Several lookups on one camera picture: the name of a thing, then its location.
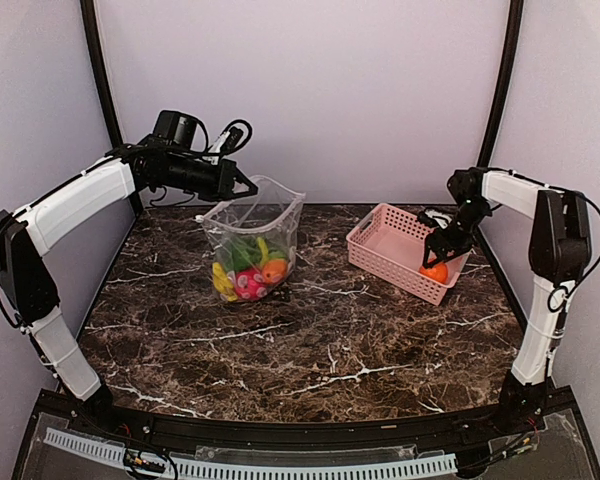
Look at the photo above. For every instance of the yellow toy banana bunch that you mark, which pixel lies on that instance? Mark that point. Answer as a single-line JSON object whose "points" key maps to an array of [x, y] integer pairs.
{"points": [[264, 251]]}

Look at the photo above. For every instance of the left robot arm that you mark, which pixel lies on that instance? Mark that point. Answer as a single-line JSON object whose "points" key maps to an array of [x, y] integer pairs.
{"points": [[165, 158]]}

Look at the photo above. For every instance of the clear zip top bag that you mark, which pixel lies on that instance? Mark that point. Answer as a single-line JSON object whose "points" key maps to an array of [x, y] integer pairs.
{"points": [[273, 213]]}

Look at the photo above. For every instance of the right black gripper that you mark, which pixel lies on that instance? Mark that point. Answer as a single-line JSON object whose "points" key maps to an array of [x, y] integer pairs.
{"points": [[433, 240]]}

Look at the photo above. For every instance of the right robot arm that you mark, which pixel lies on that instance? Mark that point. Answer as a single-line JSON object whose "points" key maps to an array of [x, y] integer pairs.
{"points": [[559, 255]]}

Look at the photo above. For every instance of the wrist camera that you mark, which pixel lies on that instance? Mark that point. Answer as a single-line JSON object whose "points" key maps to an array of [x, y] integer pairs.
{"points": [[434, 218], [235, 136]]}

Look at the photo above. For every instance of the orange toy orange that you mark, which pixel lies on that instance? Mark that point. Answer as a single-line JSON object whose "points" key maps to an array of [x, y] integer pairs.
{"points": [[438, 272]]}

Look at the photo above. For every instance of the orange green toy mango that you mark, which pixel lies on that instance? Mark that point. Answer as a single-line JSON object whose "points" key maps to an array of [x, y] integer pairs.
{"points": [[274, 271]]}

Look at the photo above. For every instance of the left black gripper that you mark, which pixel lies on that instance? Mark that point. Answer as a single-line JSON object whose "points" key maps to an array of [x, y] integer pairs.
{"points": [[226, 180]]}

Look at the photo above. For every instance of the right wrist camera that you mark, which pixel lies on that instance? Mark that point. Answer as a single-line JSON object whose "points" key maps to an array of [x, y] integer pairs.
{"points": [[434, 218]]}

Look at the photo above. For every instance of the red toy apple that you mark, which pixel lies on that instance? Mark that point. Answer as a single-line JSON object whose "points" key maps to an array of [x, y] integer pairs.
{"points": [[250, 285]]}

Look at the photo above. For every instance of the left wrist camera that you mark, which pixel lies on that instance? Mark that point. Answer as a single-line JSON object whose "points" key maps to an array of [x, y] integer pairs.
{"points": [[235, 136]]}

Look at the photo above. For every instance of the black front rail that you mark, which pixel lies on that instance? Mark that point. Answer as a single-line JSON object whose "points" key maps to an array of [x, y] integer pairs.
{"points": [[466, 432]]}

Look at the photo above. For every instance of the yellow toy pear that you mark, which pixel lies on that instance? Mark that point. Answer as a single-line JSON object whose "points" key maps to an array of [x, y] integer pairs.
{"points": [[222, 284]]}

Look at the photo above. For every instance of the green toy watermelon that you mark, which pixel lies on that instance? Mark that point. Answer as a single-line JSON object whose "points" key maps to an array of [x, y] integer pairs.
{"points": [[278, 253]]}

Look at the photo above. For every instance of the green toy pepper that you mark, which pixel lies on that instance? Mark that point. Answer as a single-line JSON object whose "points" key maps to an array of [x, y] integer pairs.
{"points": [[244, 253]]}

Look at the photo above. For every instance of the left black frame post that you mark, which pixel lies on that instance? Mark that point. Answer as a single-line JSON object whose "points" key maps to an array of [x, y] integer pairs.
{"points": [[99, 72]]}

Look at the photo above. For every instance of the black frame post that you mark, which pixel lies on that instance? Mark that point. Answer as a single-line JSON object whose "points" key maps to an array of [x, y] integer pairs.
{"points": [[505, 71], [99, 72]]}

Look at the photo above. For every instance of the right black frame post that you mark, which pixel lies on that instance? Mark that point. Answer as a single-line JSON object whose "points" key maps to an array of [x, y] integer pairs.
{"points": [[505, 71]]}

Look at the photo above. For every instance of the pink plastic basket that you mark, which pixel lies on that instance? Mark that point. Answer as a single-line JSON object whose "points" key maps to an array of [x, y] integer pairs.
{"points": [[389, 243]]}

